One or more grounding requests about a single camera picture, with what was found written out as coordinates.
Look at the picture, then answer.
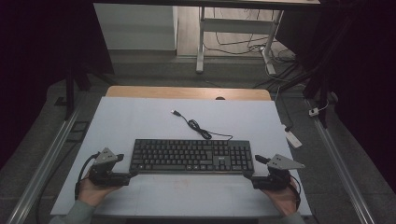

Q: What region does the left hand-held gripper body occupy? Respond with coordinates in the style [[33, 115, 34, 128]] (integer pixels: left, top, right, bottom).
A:
[[88, 147, 133, 188]]

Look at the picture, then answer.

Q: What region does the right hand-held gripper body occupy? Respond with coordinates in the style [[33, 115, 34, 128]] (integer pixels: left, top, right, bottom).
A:
[[250, 153, 306, 191]]

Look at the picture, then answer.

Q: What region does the black keyboard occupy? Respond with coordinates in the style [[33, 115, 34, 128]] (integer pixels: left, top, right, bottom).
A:
[[128, 138, 255, 175]]

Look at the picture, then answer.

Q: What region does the person's right hand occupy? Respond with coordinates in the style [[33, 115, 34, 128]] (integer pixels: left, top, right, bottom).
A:
[[261, 181, 299, 217]]

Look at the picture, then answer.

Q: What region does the person's left hand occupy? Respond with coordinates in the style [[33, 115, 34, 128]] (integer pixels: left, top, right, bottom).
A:
[[77, 176, 121, 208]]

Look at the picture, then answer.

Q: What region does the white power strip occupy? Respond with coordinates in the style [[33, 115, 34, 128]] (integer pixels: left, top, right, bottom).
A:
[[282, 123, 304, 149]]

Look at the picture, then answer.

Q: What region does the white table cover sheet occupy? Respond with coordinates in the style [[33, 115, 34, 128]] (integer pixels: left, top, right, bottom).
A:
[[49, 95, 313, 217]]

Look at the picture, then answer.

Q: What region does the black floor plate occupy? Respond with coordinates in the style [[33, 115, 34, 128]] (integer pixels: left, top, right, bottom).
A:
[[65, 120, 92, 144]]

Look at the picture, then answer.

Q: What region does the black metal stand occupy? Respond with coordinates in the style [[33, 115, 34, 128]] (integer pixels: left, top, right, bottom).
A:
[[278, 12, 332, 129], [63, 60, 110, 121]]

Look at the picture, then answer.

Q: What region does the white cabinet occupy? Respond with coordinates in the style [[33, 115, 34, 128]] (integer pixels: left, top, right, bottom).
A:
[[93, 3, 178, 51]]

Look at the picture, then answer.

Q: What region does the left hand-held gripper black cable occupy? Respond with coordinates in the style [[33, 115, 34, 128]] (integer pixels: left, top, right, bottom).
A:
[[74, 151, 101, 202]]

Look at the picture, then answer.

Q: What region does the hand-held gripper black cable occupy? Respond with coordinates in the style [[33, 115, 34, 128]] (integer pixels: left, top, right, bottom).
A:
[[289, 175, 303, 210], [74, 151, 101, 202]]

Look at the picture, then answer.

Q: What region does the right hand-held gripper black cable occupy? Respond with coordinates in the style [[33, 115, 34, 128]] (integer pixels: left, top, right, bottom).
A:
[[289, 175, 303, 210]]

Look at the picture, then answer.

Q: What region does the thin black floor cable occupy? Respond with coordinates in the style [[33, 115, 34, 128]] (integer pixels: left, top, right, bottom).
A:
[[35, 143, 78, 224]]

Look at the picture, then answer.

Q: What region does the aluminium rail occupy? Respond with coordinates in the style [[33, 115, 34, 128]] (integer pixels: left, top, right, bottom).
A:
[[305, 98, 377, 224], [6, 92, 89, 224]]

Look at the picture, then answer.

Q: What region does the black keyboard cable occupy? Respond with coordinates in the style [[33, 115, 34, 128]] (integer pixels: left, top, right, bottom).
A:
[[170, 109, 234, 142]]

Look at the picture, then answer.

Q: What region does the tangle of black floor cables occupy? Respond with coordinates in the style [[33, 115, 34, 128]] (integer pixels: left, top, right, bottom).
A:
[[203, 7, 297, 64]]

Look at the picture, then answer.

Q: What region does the white desk frame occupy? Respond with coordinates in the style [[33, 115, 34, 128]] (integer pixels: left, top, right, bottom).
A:
[[195, 6, 285, 76]]

